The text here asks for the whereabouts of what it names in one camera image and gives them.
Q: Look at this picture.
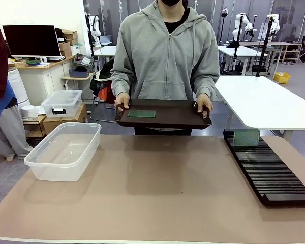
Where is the person's right hand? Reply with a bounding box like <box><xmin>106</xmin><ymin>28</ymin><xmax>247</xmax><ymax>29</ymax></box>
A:
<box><xmin>114</xmin><ymin>93</ymin><xmax>131</xmax><ymax>114</ymax></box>

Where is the person's left forearm grey sleeve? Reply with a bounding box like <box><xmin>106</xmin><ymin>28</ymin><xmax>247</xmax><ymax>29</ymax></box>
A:
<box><xmin>193</xmin><ymin>68</ymin><xmax>221</xmax><ymax>101</ymax></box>

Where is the green PCB board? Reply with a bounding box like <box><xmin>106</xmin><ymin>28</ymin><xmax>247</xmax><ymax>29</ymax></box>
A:
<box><xmin>127</xmin><ymin>109</ymin><xmax>156</xmax><ymax>118</ymax></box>
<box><xmin>233</xmin><ymin>129</ymin><xmax>260</xmax><ymax>147</ymax></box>

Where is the small wooden side shelf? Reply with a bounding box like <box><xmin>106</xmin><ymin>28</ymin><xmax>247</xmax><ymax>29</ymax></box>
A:
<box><xmin>22</xmin><ymin>114</ymin><xmax>47</xmax><ymax>139</ymax></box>

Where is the grey packaged tray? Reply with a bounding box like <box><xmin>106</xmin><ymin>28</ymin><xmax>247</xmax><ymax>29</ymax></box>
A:
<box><xmin>73</xmin><ymin>53</ymin><xmax>95</xmax><ymax>68</ymax></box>

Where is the white background table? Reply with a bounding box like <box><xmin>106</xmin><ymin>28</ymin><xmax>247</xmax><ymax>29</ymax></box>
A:
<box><xmin>217</xmin><ymin>45</ymin><xmax>268</xmax><ymax>76</ymax></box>

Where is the black computer monitor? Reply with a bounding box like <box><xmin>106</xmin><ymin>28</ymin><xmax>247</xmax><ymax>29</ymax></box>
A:
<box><xmin>2</xmin><ymin>24</ymin><xmax>63</xmax><ymax>62</ymax></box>

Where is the large white table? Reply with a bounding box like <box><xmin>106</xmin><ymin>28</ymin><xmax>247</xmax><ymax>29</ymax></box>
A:
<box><xmin>215</xmin><ymin>75</ymin><xmax>305</xmax><ymax>142</ymax></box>

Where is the blue grey bin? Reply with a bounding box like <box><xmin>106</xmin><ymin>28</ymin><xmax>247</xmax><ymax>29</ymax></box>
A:
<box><xmin>68</xmin><ymin>68</ymin><xmax>90</xmax><ymax>78</ymax></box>

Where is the bystander in grey trousers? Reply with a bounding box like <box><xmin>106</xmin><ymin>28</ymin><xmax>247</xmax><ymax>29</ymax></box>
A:
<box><xmin>0</xmin><ymin>14</ymin><xmax>34</xmax><ymax>161</ymax></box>

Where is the white background desk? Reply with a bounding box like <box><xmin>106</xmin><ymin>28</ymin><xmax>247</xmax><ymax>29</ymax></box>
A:
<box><xmin>93</xmin><ymin>45</ymin><xmax>117</xmax><ymax>72</ymax></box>

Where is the black chair with clothes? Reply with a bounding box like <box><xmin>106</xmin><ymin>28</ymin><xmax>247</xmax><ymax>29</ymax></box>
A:
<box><xmin>89</xmin><ymin>58</ymin><xmax>117</xmax><ymax>109</ymax></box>

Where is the large brown cardboard box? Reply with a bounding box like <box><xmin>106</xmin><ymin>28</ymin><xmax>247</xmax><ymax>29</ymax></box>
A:
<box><xmin>42</xmin><ymin>103</ymin><xmax>88</xmax><ymax>135</ymax></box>

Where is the yellow plastic basket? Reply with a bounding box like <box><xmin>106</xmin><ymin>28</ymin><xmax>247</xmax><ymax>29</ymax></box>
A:
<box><xmin>273</xmin><ymin>72</ymin><xmax>291</xmax><ymax>84</ymax></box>

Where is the person's right forearm grey sleeve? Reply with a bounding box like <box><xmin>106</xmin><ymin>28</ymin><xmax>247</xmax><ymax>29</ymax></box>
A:
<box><xmin>110</xmin><ymin>65</ymin><xmax>135</xmax><ymax>99</ymax></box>

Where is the person in grey hoodie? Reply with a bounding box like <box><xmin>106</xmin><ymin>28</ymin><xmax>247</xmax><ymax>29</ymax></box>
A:
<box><xmin>110</xmin><ymin>0</ymin><xmax>221</xmax><ymax>136</ymax></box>

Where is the black camera stand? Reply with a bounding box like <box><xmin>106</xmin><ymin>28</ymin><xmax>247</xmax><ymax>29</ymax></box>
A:
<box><xmin>228</xmin><ymin>14</ymin><xmax>246</xmax><ymax>76</ymax></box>
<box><xmin>255</xmin><ymin>15</ymin><xmax>276</xmax><ymax>77</ymax></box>

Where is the clear lidded storage box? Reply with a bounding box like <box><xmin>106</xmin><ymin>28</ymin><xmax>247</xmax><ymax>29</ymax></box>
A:
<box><xmin>40</xmin><ymin>89</ymin><xmax>83</xmax><ymax>118</ymax></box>

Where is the wooden shelf unit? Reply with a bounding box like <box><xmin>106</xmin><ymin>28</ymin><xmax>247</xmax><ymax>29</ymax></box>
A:
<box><xmin>279</xmin><ymin>42</ymin><xmax>303</xmax><ymax>64</ymax></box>

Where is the white cabinet desk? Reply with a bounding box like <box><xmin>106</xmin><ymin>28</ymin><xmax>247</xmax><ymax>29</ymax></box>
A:
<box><xmin>9</xmin><ymin>55</ymin><xmax>76</xmax><ymax>107</ymax></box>

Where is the person's left hand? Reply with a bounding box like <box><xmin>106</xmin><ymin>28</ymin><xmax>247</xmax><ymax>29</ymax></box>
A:
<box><xmin>195</xmin><ymin>93</ymin><xmax>214</xmax><ymax>119</ymax></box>

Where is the orange cloth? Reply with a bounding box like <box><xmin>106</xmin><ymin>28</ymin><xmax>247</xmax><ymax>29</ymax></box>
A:
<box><xmin>98</xmin><ymin>87</ymin><xmax>115</xmax><ymax>104</ymax></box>

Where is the black slotted PCB rack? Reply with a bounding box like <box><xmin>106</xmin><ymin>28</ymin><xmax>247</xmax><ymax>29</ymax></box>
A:
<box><xmin>223</xmin><ymin>129</ymin><xmax>305</xmax><ymax>207</ymax></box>

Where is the small wooden side table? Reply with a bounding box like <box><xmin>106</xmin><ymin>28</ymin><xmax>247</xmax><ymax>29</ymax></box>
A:
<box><xmin>60</xmin><ymin>72</ymin><xmax>97</xmax><ymax>102</ymax></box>

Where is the black light stand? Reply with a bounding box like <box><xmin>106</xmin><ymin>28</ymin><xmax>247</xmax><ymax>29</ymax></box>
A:
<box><xmin>219</xmin><ymin>7</ymin><xmax>229</xmax><ymax>46</ymax></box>

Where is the dark brown serving tray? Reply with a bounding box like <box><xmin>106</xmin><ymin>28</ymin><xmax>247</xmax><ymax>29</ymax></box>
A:
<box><xmin>113</xmin><ymin>98</ymin><xmax>213</xmax><ymax>130</ymax></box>

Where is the grey laptop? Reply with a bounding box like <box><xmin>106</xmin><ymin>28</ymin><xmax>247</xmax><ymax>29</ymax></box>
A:
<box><xmin>99</xmin><ymin>35</ymin><xmax>113</xmax><ymax>46</ymax></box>

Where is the white round device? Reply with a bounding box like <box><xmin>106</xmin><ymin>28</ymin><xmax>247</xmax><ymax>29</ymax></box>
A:
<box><xmin>20</xmin><ymin>105</ymin><xmax>39</xmax><ymax>119</ymax></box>

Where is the white air purifier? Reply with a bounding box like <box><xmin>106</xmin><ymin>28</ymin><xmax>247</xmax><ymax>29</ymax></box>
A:
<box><xmin>7</xmin><ymin>67</ymin><xmax>31</xmax><ymax>110</ymax></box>

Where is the clear plastic box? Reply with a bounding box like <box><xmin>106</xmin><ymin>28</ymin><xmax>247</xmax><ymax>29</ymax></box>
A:
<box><xmin>24</xmin><ymin>122</ymin><xmax>102</xmax><ymax>182</ymax></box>

